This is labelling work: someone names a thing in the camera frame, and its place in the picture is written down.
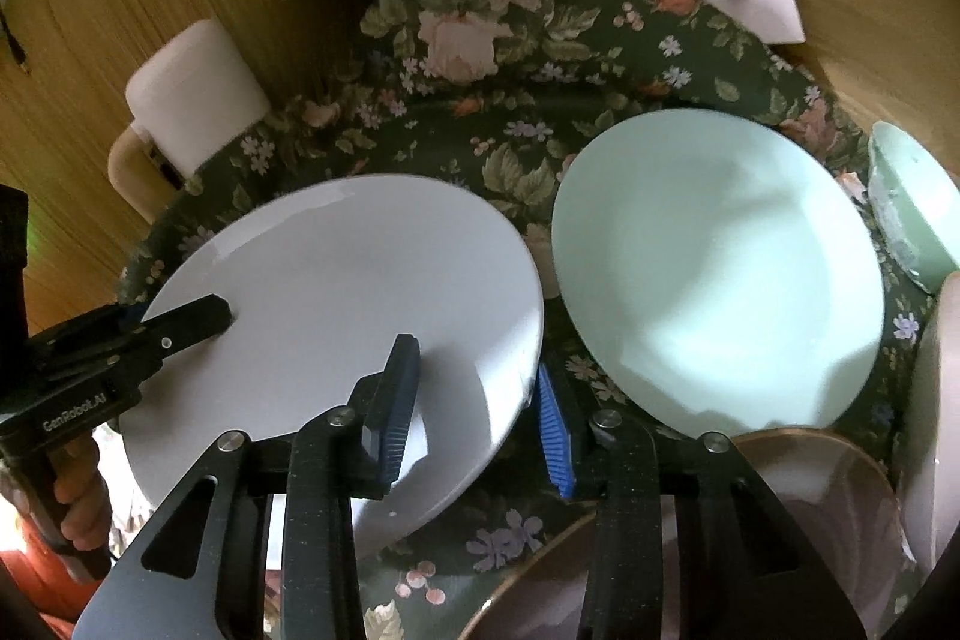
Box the white plate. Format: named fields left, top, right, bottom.
left=551, top=110, right=886, bottom=432
left=120, top=173, right=546, bottom=542

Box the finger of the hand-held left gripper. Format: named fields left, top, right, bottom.
left=112, top=293, right=233, bottom=386
left=28, top=302, right=151, bottom=365

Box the dark floral tablecloth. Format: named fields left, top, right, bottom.
left=112, top=0, right=938, bottom=640

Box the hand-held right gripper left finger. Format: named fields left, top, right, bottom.
left=75, top=334, right=432, bottom=640

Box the mint green bowl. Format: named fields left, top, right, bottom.
left=868, top=120, right=960, bottom=296

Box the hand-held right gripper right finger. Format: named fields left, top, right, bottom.
left=536, top=364, right=871, bottom=640

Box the white pitcher with handle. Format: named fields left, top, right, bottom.
left=107, top=19, right=272, bottom=221

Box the person's left hand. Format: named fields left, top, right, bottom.
left=51, top=431, right=113, bottom=545

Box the gold-rimmed plate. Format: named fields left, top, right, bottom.
left=457, top=428, right=920, bottom=640

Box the black cable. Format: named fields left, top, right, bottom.
left=0, top=0, right=31, bottom=75

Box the person's left forearm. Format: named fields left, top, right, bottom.
left=0, top=494, right=102, bottom=622

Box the white paper slip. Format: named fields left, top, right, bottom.
left=712, top=0, right=807, bottom=45

